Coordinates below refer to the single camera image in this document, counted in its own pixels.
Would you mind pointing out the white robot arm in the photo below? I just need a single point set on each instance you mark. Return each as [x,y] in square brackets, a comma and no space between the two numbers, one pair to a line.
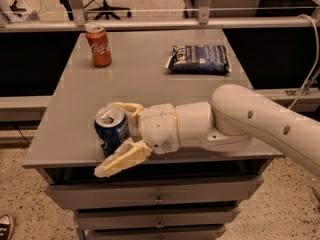
[236,114]

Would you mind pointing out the bottom grey drawer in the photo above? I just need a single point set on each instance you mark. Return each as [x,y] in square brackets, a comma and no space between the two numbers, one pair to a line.
[201,232]

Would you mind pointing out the middle grey drawer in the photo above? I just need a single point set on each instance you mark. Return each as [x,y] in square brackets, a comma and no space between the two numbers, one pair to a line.
[156,218]

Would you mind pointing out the black white sneaker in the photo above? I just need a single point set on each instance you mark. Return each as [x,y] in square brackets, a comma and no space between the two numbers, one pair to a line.
[7,225]

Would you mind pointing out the top grey drawer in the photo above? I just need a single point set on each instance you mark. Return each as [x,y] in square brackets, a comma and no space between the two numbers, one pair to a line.
[157,192]

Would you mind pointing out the grey drawer cabinet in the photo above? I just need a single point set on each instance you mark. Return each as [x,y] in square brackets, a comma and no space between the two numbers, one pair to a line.
[65,150]

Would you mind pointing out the metal railing frame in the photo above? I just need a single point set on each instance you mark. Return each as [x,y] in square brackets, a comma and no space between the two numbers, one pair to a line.
[76,15]

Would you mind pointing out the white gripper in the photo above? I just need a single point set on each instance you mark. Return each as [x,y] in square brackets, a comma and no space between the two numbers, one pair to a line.
[157,127]

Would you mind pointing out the red coca-cola can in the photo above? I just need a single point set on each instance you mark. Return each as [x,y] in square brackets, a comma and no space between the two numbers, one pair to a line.
[98,43]

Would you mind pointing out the blue chip bag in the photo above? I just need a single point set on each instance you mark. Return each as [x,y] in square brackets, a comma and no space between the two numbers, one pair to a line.
[199,59]

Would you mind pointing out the blue pepsi can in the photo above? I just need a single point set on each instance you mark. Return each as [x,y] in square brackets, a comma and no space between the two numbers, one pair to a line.
[112,128]

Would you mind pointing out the grey drawer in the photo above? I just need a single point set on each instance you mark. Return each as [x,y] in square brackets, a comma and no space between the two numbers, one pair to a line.
[201,232]
[156,218]
[157,192]

